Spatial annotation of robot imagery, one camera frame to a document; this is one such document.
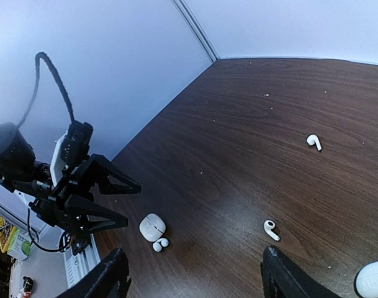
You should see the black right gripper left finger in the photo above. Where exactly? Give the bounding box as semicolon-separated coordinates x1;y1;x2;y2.
58;248;132;298

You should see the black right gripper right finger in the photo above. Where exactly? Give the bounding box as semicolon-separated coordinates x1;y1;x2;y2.
261;245;338;298

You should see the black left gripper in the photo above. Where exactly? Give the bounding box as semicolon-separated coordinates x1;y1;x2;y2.
29;154;142;233

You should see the white stem earbud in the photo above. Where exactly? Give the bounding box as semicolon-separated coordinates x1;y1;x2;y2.
263;220;281;242
306;134;322;151

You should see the cream rounded earbud charging case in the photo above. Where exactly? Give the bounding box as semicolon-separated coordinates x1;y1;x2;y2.
139;213;166;242

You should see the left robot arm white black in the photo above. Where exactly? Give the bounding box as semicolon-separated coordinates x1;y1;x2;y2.
0;121;142;237

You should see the white oval charging case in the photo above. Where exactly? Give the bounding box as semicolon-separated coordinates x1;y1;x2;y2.
354;261;378;297

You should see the white clip-on earbud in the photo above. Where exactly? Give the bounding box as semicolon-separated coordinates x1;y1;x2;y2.
152;238;169;252

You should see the green white box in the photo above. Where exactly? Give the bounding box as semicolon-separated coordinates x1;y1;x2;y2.
7;227;32;261

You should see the aluminium front frame rail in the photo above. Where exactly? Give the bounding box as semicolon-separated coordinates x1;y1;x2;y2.
63;235;101;288

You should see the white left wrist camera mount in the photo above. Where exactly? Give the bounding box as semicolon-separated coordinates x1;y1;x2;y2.
50;131;69;187

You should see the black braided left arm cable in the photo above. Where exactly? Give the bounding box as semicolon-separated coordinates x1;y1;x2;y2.
14;52;76;128

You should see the aluminium corner post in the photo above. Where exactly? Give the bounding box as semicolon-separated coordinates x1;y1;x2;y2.
171;0;220;63

